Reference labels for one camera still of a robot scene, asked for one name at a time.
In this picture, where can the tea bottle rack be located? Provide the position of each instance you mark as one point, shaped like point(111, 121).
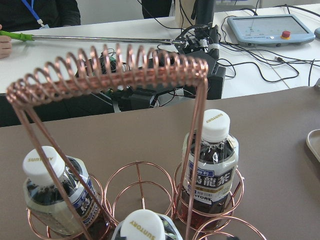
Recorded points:
point(209, 178)
point(44, 200)

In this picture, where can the green handled metal reacher stick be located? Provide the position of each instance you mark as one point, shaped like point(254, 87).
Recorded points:
point(31, 37)

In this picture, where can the person in dark clothes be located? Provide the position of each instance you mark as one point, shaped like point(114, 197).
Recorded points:
point(23, 15)

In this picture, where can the beige serving tray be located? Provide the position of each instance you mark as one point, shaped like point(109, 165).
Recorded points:
point(313, 142)

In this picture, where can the black electronics device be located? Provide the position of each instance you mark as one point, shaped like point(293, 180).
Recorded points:
point(145, 75)

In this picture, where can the tea bottle rack left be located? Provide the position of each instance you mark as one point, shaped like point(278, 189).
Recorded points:
point(44, 200)

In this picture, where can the tea bottle rack right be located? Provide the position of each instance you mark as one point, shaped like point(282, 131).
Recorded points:
point(209, 178)

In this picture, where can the oolong tea bottle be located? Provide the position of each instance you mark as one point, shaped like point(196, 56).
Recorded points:
point(144, 224)

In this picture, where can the blue teach pendant with screen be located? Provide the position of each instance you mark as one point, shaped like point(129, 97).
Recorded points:
point(270, 30)

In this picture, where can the copper wire bottle rack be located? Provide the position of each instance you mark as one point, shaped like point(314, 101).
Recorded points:
point(55, 82)

